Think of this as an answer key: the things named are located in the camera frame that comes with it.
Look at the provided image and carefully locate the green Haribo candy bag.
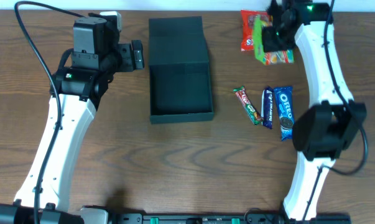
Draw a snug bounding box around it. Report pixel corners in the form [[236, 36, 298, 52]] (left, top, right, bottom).
[[252, 15, 294, 65]]

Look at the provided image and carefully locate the black box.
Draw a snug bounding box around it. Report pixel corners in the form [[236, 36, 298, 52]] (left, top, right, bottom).
[[149, 16, 214, 124]]

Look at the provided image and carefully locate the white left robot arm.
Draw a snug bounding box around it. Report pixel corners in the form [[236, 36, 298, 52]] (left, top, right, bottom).
[[0, 11, 144, 223]]

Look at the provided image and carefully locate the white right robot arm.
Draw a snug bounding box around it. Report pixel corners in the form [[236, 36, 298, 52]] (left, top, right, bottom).
[[261, 1, 368, 223]]

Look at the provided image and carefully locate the blue Oreo cookie pack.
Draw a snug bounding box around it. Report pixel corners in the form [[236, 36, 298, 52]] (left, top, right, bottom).
[[274, 86, 295, 141]]

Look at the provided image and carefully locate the red Hacks candy bag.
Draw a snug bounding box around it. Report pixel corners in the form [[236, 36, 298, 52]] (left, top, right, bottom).
[[241, 10, 272, 52]]

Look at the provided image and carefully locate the dark blue chocolate bar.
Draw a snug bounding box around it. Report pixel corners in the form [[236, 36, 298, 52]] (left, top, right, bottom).
[[261, 86, 273, 129]]

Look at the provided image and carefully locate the red green KitKat bar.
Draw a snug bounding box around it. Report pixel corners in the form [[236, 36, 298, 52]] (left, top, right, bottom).
[[233, 86, 264, 125]]

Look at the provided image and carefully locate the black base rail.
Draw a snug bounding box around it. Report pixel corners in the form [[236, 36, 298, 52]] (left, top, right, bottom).
[[108, 213, 351, 224]]

